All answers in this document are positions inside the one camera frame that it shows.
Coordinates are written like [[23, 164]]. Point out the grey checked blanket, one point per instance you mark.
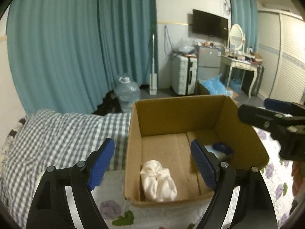
[[49, 138]]

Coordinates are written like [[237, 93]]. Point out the white oval vanity mirror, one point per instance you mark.
[[237, 38]]

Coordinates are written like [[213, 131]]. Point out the blue bubble wrap pile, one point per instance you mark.
[[214, 83]]

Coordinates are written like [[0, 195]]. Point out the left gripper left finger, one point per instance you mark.
[[49, 207]]

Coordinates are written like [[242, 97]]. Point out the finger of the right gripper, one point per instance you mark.
[[278, 105], [262, 118]]

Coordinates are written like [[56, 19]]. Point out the white flat mop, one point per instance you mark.
[[153, 75]]

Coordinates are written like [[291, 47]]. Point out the white suitcase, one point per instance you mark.
[[183, 74]]

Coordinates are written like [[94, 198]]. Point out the grey mini fridge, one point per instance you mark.
[[208, 62]]

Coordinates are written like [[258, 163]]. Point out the black wall television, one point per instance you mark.
[[209, 24]]

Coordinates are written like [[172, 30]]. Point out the white floral quilt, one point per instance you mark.
[[120, 213]]

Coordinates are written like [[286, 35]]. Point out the green window curtain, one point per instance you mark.
[[245, 14]]

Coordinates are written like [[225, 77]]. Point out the white louvred wardrobe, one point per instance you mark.
[[281, 45]]

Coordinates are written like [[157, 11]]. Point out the dark striped suitcase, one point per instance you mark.
[[258, 80]]

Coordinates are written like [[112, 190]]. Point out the floor cardboard box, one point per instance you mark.
[[201, 90]]

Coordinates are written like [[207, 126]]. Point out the large green curtain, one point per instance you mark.
[[66, 55]]

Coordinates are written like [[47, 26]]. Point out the clear plastic bag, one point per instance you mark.
[[186, 46]]

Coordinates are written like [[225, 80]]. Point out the white socks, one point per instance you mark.
[[157, 183]]

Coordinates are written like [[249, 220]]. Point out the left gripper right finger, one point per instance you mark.
[[254, 207]]

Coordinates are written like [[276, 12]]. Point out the white dressing table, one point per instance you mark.
[[242, 65]]

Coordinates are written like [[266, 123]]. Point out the large clear water jug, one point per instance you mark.
[[127, 92]]

